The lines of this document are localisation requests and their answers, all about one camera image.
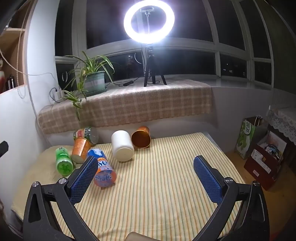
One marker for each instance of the black tripod stand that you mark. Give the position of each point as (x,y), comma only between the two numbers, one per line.
(152,67)

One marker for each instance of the white plastic cup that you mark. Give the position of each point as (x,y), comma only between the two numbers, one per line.
(122,146)

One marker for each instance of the dark bottle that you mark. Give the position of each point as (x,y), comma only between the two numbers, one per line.
(9,82)

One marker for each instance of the green paper bag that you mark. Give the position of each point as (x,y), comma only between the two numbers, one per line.
(247,138)

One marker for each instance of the dark red cardboard box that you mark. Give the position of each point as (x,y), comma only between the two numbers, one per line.
(263,162)

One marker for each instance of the wooden shelf unit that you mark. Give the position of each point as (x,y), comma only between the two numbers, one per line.
(12,58)

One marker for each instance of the white power adapter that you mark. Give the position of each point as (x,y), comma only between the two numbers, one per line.
(57,93)

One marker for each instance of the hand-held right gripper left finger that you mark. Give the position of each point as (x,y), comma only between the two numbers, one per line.
(83,179)

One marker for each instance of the potted spider plant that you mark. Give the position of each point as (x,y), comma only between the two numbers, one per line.
(91,78)

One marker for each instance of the striped yellow table cloth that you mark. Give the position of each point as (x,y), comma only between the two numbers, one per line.
(148,185)

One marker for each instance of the white lace cloth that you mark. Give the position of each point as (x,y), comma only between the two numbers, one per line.
(283,122)

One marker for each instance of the blue orange drink bottle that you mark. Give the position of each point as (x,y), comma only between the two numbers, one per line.
(104,170)

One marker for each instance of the orange patterned cup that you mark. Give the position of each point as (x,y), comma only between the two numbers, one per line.
(79,149)

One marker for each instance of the plaid checked cloth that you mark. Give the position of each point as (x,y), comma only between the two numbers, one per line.
(138,104)

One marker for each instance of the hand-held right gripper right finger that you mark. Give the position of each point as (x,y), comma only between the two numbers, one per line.
(208,179)

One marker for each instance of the orange metallic cup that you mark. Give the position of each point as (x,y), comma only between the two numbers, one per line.
(140,138)

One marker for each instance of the green drink bottle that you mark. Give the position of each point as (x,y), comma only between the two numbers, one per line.
(63,162)

